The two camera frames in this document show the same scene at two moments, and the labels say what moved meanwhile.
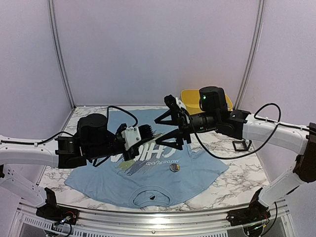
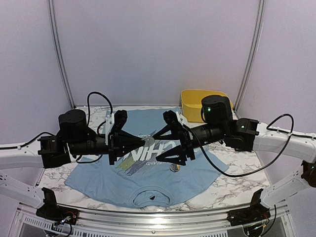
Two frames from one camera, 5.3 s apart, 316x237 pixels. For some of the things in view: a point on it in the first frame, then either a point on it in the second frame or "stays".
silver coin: [174, 167] stays
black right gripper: [184, 129] → [186, 143]
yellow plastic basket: [191, 98] stays
